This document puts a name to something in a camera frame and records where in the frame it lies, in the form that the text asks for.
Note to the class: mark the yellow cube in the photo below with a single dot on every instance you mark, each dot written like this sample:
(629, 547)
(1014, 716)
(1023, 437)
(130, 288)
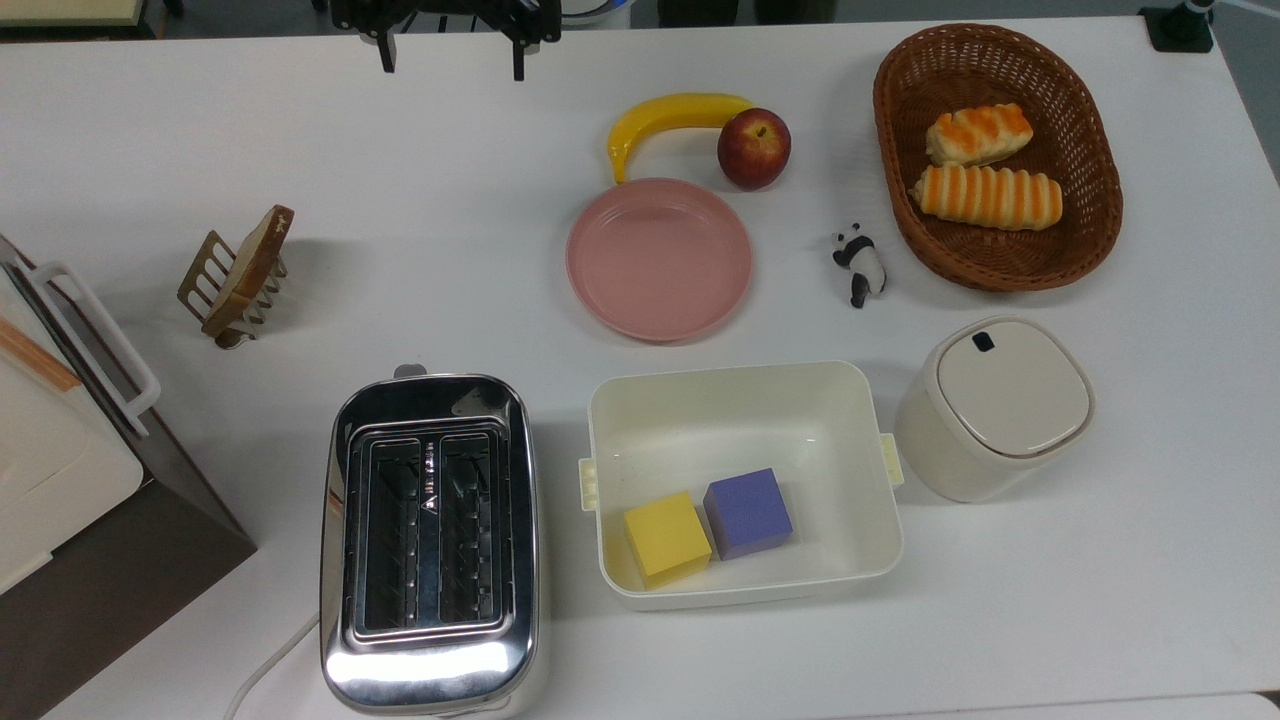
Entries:
(667, 538)

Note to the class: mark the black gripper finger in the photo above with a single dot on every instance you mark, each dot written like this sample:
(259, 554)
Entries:
(386, 55)
(519, 62)

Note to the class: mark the panda figurine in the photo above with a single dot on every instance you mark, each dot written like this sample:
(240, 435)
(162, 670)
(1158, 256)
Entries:
(860, 262)

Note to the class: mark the cream plastic storage box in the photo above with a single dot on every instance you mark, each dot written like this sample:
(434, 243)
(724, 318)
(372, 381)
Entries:
(740, 420)

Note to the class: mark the purple cube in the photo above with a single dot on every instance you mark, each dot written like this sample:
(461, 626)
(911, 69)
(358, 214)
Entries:
(748, 512)

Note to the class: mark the red apple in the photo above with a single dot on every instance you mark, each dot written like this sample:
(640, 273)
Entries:
(754, 150)

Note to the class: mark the brown toast slice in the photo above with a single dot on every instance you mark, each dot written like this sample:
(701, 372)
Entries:
(252, 265)

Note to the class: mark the cream utility cart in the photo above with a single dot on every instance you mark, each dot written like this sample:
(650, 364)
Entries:
(70, 10)

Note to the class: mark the black camera stand base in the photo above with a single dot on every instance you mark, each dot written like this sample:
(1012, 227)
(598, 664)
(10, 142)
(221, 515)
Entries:
(1178, 28)

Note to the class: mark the pink plate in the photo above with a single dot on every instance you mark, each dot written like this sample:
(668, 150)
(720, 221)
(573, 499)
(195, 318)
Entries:
(660, 260)

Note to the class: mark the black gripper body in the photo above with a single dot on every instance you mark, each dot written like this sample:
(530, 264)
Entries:
(450, 12)

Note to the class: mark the chrome and cream toaster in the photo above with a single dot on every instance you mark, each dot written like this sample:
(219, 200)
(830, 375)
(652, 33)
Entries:
(430, 660)

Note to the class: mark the short striped bread roll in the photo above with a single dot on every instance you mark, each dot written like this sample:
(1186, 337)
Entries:
(978, 134)

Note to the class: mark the yellow banana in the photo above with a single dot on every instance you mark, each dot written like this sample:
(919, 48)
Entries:
(680, 110)

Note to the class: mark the brown wicker basket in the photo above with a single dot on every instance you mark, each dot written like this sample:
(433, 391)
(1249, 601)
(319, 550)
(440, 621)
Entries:
(1092, 200)

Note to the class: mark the cream desktop trash bin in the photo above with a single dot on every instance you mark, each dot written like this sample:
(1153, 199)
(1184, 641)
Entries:
(1000, 400)

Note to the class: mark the metal toast rack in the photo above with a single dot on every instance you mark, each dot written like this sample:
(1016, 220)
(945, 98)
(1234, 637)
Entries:
(203, 282)

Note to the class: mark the brown bread box white lid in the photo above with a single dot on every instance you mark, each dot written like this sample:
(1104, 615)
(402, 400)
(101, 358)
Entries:
(150, 560)

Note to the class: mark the long striped bread roll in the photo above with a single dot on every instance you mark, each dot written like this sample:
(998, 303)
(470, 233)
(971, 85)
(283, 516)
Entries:
(985, 197)

